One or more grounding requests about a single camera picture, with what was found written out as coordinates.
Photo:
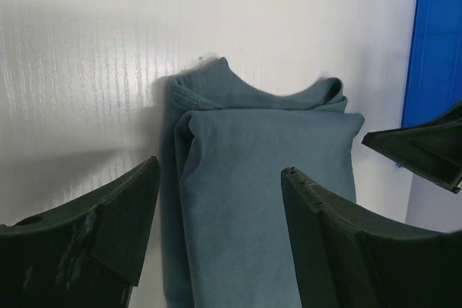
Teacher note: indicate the grey-blue t shirt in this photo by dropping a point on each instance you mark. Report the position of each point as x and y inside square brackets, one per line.
[224, 234]

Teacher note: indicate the blue plastic bin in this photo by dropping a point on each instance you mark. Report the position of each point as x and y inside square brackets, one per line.
[433, 83]

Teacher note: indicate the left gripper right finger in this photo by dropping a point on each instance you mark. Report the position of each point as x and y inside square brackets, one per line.
[348, 256]

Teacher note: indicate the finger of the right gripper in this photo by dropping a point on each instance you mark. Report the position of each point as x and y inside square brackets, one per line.
[431, 150]

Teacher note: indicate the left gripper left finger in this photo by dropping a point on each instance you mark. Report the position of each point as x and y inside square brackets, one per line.
[88, 252]

